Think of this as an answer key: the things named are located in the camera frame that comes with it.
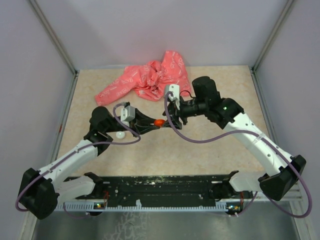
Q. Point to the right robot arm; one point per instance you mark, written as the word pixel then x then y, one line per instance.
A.
pixel 280 167

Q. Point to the aluminium frame post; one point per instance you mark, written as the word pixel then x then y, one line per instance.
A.
pixel 52 35
pixel 289 5

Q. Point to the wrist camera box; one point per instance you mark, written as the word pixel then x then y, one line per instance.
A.
pixel 128 113
pixel 174 94

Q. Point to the white slotted cable duct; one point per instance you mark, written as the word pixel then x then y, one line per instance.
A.
pixel 91 206

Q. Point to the left aluminium frame post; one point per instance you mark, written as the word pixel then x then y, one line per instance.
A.
pixel 52 35

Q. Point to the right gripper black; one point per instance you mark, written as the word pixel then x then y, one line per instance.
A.
pixel 172 111

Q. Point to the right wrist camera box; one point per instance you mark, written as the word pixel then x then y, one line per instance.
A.
pixel 174 94

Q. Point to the orange earbud charging case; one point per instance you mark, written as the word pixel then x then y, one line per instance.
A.
pixel 159 123

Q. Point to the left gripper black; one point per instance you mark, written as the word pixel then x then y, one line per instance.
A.
pixel 140 120

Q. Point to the white earbud charging case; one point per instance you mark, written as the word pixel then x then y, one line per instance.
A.
pixel 120 135

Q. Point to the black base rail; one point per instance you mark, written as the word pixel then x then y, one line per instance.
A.
pixel 173 191

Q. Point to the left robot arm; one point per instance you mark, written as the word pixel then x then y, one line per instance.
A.
pixel 41 191

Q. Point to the pink printed cloth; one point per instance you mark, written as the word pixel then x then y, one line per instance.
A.
pixel 148 81

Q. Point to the right aluminium frame post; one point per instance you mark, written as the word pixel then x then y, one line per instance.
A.
pixel 289 5

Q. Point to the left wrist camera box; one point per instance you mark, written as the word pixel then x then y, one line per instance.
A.
pixel 128 113

